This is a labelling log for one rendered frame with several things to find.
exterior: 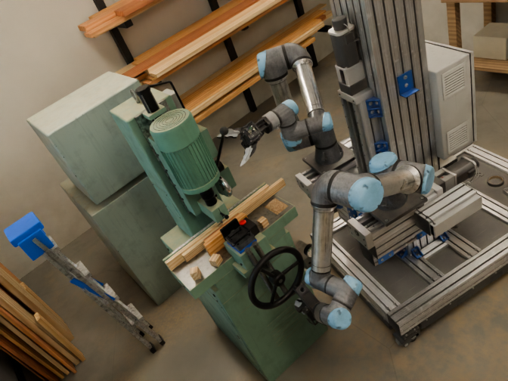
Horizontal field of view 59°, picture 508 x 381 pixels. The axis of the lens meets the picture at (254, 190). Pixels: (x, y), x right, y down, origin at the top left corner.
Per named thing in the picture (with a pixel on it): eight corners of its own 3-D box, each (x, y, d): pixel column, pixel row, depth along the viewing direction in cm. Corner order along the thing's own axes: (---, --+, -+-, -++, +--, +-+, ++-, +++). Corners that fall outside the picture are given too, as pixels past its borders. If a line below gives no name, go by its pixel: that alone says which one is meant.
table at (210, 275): (205, 312, 179) (200, 303, 176) (172, 276, 202) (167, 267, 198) (313, 222, 199) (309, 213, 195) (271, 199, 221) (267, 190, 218)
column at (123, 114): (196, 243, 221) (125, 122, 179) (176, 226, 237) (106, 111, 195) (230, 216, 228) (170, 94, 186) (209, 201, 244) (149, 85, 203)
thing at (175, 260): (171, 271, 196) (165, 264, 193) (168, 269, 197) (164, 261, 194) (271, 193, 215) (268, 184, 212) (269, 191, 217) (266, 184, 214)
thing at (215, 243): (211, 257, 194) (205, 246, 190) (209, 255, 196) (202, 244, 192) (251, 225, 202) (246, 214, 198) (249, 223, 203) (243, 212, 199)
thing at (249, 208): (187, 262, 197) (183, 256, 195) (185, 260, 198) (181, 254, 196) (286, 185, 216) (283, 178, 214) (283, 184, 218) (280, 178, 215)
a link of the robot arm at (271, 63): (315, 150, 227) (284, 48, 198) (286, 158, 229) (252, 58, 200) (312, 138, 237) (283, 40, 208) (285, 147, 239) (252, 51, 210)
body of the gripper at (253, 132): (240, 127, 174) (262, 112, 178) (236, 136, 182) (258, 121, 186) (252, 142, 173) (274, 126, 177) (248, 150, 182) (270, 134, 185)
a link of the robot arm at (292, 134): (311, 143, 190) (305, 121, 184) (286, 150, 192) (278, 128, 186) (308, 134, 196) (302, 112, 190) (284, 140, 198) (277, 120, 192)
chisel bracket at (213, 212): (218, 226, 195) (212, 212, 190) (203, 214, 206) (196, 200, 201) (231, 216, 198) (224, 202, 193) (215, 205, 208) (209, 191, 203)
